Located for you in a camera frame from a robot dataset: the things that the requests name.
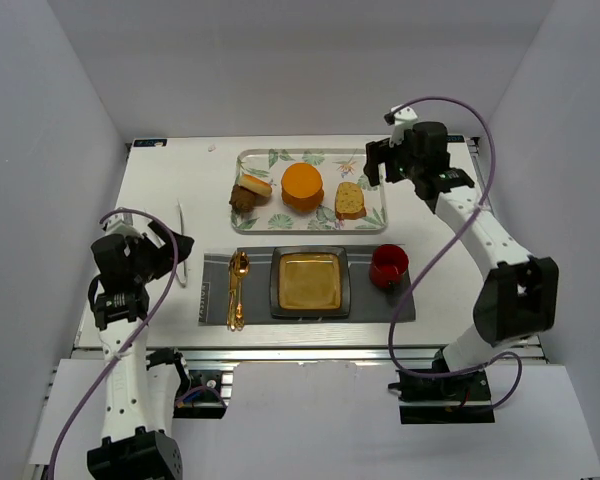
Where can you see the floral serving tray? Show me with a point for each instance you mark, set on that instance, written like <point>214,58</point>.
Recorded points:
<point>272,215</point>

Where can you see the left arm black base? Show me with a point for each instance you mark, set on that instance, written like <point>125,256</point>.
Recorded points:
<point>196,394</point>

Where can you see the blue label sticker right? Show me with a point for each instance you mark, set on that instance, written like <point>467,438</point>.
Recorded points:
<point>455,139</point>

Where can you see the round orange cake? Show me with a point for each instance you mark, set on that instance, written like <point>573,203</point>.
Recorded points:
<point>302,188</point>

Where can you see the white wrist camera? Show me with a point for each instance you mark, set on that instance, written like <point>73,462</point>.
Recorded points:
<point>121,224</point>
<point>401,119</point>

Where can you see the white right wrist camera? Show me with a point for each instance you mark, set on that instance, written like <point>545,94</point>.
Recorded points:
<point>401,119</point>

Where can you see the sliced bread loaf piece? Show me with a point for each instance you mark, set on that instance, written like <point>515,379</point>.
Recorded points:
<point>349,202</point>

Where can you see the gold knife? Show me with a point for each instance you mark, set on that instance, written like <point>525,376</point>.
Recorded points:
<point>232,279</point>

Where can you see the square black gold plate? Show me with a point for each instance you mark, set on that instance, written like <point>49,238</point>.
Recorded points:
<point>310,282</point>

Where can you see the red mug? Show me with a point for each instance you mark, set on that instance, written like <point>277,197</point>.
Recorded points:
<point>389,263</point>

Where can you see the glazed ring donut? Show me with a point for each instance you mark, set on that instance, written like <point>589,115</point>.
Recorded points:
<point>255,185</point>

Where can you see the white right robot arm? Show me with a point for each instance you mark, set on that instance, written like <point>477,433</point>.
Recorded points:
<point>519,295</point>

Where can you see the gold spoon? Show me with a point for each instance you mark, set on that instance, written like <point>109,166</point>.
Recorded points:
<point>242,269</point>

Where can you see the grey placemat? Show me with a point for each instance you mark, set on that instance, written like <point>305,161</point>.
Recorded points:
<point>369,303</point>

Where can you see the gold fork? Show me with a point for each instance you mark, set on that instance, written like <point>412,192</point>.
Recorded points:
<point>239,268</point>

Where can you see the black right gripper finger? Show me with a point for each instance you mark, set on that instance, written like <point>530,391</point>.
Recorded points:
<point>380,150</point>
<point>371,171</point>

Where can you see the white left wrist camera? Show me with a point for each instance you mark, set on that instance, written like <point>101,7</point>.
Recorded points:
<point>121,224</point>

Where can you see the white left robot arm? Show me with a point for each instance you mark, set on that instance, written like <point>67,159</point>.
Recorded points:
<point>136,441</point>

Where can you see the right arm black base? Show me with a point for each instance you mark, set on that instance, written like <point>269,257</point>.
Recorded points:
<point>436,396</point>

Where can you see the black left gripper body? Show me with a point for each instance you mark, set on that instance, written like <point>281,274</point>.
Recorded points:
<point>156,248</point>

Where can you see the blue label sticker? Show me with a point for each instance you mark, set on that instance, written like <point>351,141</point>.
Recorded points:
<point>149,143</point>
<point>455,139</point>

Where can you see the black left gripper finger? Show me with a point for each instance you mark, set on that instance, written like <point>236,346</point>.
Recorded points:
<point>180,247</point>
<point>157,231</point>

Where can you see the brown chocolate muffin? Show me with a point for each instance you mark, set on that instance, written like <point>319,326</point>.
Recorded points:
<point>242,200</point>

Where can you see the blue label sticker left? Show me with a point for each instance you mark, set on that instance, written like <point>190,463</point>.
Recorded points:
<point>149,143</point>

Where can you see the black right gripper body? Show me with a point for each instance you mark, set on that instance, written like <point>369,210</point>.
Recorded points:
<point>380,159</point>

